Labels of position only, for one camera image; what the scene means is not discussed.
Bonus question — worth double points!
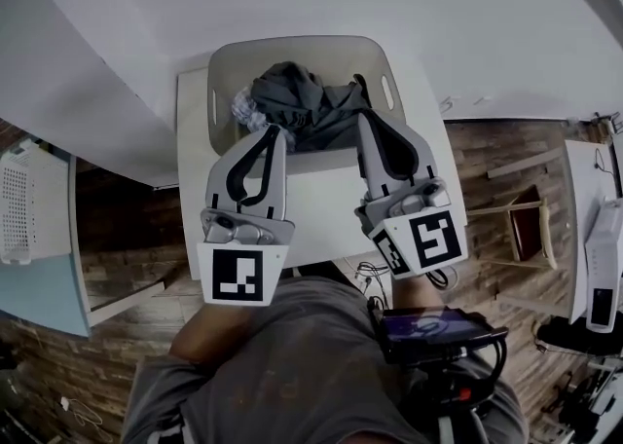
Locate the light blue table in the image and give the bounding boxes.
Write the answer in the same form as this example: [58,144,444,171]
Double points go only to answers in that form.
[0,147,92,339]

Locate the person's right forearm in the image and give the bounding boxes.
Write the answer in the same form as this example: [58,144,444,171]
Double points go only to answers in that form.
[390,274,448,313]

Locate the white shelf board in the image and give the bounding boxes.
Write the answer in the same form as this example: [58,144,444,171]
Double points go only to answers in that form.
[89,279,167,327]

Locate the black chest-mounted phone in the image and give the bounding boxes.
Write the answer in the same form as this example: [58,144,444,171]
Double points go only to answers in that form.
[378,307,508,366]

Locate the black tripod equipment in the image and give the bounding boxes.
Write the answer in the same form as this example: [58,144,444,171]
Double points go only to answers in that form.
[533,314,623,444]

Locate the white side table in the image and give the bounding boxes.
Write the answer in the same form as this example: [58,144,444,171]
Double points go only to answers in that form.
[563,138,623,327]

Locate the wooden chair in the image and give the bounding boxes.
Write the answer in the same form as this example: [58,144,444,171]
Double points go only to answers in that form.
[465,182,560,274]

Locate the blue white plaid clothes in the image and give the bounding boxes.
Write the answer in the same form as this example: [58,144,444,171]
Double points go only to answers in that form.
[231,85,298,151]

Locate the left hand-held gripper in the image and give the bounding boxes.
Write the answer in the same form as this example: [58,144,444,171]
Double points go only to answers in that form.
[196,125,297,308]

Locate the dark grey garment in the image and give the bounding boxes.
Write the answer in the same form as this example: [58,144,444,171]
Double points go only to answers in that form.
[250,60,375,154]

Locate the black cable bundle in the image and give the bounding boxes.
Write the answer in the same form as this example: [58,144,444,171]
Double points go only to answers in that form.
[353,260,391,298]

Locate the white appliance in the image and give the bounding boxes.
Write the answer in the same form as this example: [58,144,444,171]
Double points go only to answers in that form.
[582,197,623,335]

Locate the black chest mount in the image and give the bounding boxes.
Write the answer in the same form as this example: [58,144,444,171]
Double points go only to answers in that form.
[388,334,511,444]

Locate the white power strip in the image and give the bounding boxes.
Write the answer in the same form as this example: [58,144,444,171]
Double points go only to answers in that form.
[590,112,623,135]

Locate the person's left forearm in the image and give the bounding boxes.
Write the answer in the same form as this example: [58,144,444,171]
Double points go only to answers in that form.
[168,303,255,366]

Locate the thin black cable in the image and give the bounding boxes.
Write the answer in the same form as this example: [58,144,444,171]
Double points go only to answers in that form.
[593,146,618,176]

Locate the grey plastic laundry basket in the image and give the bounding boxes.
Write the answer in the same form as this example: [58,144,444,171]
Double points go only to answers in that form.
[206,34,409,178]

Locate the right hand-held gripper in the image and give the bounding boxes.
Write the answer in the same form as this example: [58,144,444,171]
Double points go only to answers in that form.
[353,108,469,280]

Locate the person's grey shirt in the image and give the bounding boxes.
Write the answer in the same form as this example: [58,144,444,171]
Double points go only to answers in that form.
[121,276,531,444]

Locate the white perforated basket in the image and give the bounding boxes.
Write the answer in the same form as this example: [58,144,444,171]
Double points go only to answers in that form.
[0,136,73,267]

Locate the white floor cable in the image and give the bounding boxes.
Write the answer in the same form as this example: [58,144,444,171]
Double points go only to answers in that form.
[59,396,104,427]

